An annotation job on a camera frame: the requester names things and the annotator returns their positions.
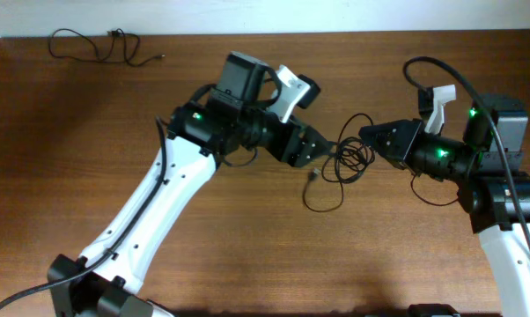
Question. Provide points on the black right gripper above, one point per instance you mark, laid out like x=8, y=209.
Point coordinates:
x=403, y=135

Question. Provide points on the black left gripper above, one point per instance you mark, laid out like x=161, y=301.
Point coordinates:
x=296, y=155

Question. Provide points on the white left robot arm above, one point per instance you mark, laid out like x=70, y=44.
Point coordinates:
x=250, y=106

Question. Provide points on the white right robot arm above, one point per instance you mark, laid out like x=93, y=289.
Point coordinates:
x=492, y=189

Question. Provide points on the black base at table edge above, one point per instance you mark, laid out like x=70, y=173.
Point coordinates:
x=432, y=310

